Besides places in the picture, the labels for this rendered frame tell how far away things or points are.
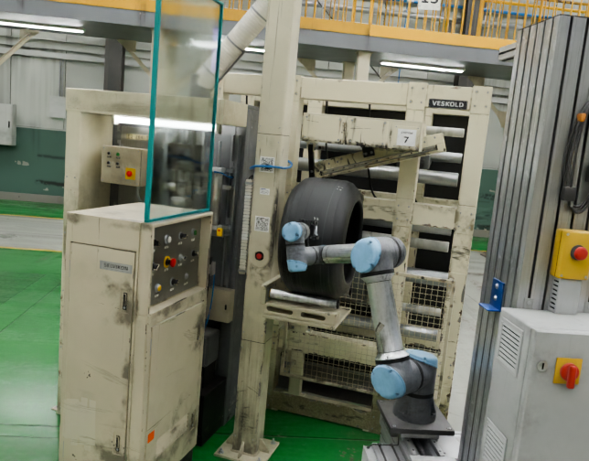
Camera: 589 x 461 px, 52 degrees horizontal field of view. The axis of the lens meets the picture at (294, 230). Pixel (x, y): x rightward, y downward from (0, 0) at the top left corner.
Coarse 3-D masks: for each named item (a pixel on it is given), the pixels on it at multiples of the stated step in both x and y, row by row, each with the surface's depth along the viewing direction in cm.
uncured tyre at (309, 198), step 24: (312, 192) 273; (336, 192) 271; (288, 216) 269; (312, 216) 266; (336, 216) 264; (360, 216) 302; (312, 240) 264; (336, 240) 263; (336, 264) 266; (288, 288) 285; (312, 288) 276; (336, 288) 275
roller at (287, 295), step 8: (272, 288) 288; (272, 296) 287; (280, 296) 285; (288, 296) 284; (296, 296) 283; (304, 296) 282; (312, 296) 281; (320, 296) 281; (312, 304) 281; (320, 304) 280; (328, 304) 278; (336, 304) 277
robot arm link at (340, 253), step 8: (400, 240) 210; (320, 248) 238; (328, 248) 235; (336, 248) 232; (344, 248) 228; (320, 256) 237; (328, 256) 233; (336, 256) 231; (344, 256) 228; (312, 264) 238; (400, 264) 209
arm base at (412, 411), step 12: (408, 396) 207; (420, 396) 205; (432, 396) 207; (396, 408) 209; (408, 408) 207; (420, 408) 205; (432, 408) 208; (408, 420) 205; (420, 420) 204; (432, 420) 206
